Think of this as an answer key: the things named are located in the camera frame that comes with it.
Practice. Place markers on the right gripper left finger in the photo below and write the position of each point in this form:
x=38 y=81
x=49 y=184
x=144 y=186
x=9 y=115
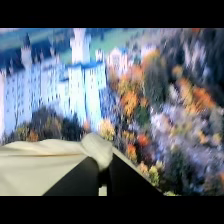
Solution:
x=80 y=181

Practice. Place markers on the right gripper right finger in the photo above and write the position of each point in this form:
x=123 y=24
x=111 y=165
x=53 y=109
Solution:
x=128 y=181

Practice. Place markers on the cream garment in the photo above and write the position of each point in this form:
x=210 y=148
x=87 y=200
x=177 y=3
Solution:
x=43 y=165

